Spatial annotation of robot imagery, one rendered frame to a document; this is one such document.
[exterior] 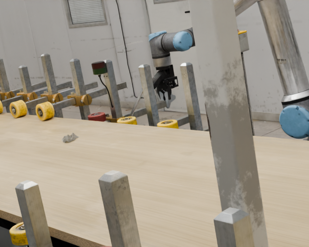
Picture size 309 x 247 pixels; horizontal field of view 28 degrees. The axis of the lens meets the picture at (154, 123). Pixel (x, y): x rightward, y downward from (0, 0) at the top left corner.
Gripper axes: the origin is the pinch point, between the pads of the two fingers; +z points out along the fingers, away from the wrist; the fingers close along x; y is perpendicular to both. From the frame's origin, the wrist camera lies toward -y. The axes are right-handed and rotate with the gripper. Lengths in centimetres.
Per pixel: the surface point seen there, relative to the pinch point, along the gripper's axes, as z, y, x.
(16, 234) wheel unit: -8, -135, -90
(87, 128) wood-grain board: -7, -59, -15
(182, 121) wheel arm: 1.8, -15.5, -26.5
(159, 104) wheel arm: -2.5, -5.6, -1.5
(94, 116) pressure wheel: -7.8, -45.3, -2.7
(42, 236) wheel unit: -17, -143, -118
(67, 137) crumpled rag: -9, -75, -24
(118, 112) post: -6.8, -34.1, -5.7
